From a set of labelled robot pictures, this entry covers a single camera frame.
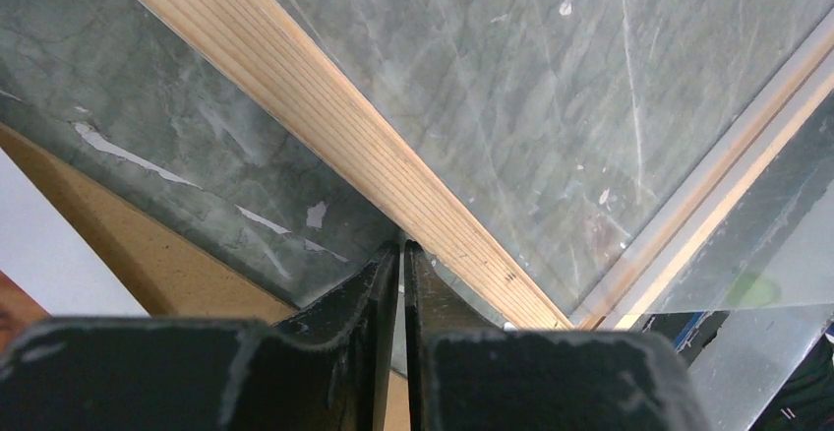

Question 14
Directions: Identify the clear acrylic sheet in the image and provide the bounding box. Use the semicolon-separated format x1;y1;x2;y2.
0;0;834;431

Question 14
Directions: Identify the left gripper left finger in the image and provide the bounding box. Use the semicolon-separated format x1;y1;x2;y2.
1;242;399;430

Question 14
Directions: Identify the white wooden picture frame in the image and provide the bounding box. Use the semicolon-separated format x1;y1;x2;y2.
139;0;833;329

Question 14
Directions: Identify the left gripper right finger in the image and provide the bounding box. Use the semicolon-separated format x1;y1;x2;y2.
403;240;709;430

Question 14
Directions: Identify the brown backing board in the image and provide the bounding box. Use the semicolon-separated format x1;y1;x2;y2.
0;121;412;431

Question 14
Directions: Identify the glossy photo print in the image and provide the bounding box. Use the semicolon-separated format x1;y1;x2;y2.
1;153;149;349

